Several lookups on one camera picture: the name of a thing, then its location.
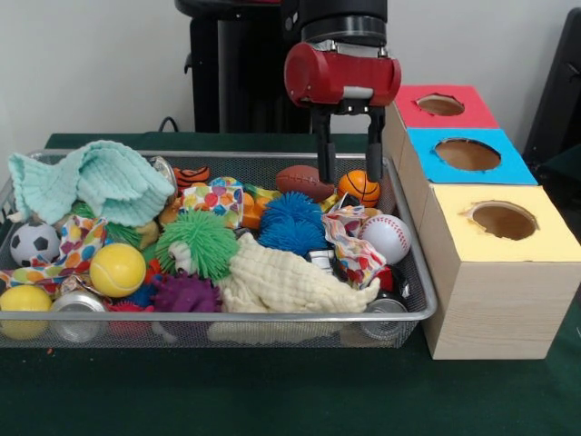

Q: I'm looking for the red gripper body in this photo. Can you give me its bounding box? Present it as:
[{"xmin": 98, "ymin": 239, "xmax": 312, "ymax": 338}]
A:
[{"xmin": 284, "ymin": 42, "xmax": 403, "ymax": 110}]

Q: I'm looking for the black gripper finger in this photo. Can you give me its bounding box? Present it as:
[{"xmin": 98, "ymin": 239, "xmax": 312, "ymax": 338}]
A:
[
  {"xmin": 365, "ymin": 106, "xmax": 386, "ymax": 182},
  {"xmin": 310, "ymin": 106, "xmax": 338, "ymax": 183}
]

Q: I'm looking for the brown toy football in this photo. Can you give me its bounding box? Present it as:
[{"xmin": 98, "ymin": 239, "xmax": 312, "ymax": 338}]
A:
[{"xmin": 275, "ymin": 164, "xmax": 337, "ymax": 204}]

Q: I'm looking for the cream cloth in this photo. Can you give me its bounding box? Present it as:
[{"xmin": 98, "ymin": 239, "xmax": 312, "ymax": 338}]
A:
[{"xmin": 220, "ymin": 233, "xmax": 381, "ymax": 314}]

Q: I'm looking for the mint green cloth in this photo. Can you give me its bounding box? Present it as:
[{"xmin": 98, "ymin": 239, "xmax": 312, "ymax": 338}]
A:
[{"xmin": 7, "ymin": 139, "xmax": 177, "ymax": 228}]

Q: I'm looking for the silver mesh bin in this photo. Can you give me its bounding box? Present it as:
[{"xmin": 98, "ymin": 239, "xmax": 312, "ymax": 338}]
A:
[{"xmin": 0, "ymin": 149, "xmax": 439, "ymax": 350}]

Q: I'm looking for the wooden box with three holes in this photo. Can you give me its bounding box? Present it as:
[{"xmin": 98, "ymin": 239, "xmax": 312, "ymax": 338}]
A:
[{"xmin": 378, "ymin": 84, "xmax": 581, "ymax": 361}]

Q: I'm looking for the orange basketball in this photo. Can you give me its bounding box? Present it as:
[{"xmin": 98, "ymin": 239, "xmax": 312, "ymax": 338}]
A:
[{"xmin": 337, "ymin": 170, "xmax": 381, "ymax": 209}]

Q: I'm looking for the blue spiky ball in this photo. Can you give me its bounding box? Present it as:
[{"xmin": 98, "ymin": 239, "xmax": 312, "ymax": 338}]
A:
[{"xmin": 258, "ymin": 191, "xmax": 330, "ymax": 258}]

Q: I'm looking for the white baseball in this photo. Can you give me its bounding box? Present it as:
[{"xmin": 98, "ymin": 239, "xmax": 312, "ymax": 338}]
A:
[{"xmin": 358, "ymin": 213, "xmax": 412, "ymax": 265}]

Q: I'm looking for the green spiky ball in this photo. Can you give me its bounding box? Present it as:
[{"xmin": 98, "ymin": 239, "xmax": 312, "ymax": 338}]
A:
[{"xmin": 155, "ymin": 210, "xmax": 240, "ymax": 281}]

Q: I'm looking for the black upright panel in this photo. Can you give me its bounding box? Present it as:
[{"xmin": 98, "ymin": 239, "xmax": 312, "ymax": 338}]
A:
[{"xmin": 521, "ymin": 6, "xmax": 581, "ymax": 210}]

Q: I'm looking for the green covered side table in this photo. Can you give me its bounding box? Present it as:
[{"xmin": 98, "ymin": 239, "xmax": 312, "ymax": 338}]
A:
[{"xmin": 538, "ymin": 144, "xmax": 581, "ymax": 183}]

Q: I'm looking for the purple spiky toy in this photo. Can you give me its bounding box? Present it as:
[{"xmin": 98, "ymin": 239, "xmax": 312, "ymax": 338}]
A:
[{"xmin": 149, "ymin": 273, "xmax": 223, "ymax": 314}]

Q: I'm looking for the yellow tennis ball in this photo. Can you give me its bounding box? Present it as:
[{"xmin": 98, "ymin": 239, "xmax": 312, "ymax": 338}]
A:
[{"xmin": 89, "ymin": 243, "xmax": 147, "ymax": 299}]

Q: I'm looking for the dark green table cloth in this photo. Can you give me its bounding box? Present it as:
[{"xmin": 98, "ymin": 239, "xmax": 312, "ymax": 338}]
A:
[{"xmin": 0, "ymin": 131, "xmax": 581, "ymax": 436}]

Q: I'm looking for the black and white soccer ball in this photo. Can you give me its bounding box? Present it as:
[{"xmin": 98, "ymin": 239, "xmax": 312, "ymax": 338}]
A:
[{"xmin": 9, "ymin": 221, "xmax": 63, "ymax": 268}]

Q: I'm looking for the smooth yellow ball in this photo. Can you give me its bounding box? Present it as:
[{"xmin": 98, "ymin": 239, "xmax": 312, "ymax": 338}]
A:
[{"xmin": 0, "ymin": 284, "xmax": 54, "ymax": 341}]

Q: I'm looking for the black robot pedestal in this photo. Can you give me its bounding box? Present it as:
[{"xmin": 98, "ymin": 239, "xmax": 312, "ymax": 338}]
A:
[{"xmin": 174, "ymin": 0, "xmax": 319, "ymax": 134}]

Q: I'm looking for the black cable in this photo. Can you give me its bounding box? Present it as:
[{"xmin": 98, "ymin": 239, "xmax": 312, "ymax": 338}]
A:
[{"xmin": 158, "ymin": 116, "xmax": 196, "ymax": 134}]

